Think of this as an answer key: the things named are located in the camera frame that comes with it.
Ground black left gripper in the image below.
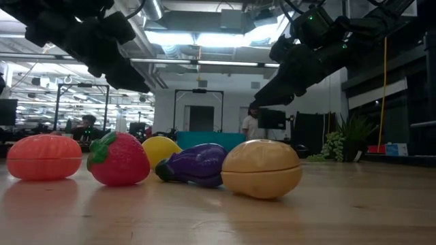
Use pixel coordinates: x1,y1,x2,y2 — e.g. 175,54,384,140
24,15,151,95

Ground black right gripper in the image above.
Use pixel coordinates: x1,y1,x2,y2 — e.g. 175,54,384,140
249,35,354,108

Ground tan toy potato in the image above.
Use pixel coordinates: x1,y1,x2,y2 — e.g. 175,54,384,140
220,138,303,200

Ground yellow toy lemon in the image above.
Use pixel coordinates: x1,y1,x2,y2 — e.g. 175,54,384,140
141,135,184,171

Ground person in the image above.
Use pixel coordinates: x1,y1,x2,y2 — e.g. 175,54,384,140
69,114,110,141
241,103,267,141

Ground black panel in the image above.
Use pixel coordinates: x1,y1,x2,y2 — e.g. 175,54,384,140
293,111,337,152

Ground ceiling light tube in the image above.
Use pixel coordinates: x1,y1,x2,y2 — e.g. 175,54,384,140
131,57,280,68

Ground blue plastic tub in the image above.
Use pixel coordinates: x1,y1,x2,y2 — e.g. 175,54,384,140
175,131,247,153

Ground grey ceiling box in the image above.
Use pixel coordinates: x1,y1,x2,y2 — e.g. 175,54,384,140
219,8,243,31

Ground large red toy strawberry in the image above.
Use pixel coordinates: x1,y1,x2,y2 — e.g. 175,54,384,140
87,131,151,187

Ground potted succulent plant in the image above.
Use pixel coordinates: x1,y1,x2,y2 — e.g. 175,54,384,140
306,114,379,163

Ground purple toy eggplant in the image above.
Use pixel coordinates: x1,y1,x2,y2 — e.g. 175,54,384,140
155,142,229,189

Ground orange toy fruit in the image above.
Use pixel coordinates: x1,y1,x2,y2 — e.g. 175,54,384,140
5,133,84,182

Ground dark computer monitor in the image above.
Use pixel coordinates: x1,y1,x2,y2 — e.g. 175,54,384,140
0,98,18,127

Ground blue and white box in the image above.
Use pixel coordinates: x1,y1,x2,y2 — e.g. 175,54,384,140
384,142,409,157

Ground black wall monitor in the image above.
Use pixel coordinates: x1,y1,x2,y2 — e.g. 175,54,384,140
258,108,287,130

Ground black metal frame stand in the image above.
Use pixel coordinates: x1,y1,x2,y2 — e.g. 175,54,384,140
52,82,110,133
172,88,225,133

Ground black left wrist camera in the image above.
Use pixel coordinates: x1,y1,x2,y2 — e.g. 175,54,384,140
97,11,137,46

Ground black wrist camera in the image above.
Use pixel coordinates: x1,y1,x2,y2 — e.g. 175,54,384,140
292,5,341,48
97,11,137,46

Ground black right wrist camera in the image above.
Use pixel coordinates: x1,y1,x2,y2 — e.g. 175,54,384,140
292,5,341,48

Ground silver ventilation duct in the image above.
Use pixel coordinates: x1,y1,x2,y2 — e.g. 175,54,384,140
138,0,165,21

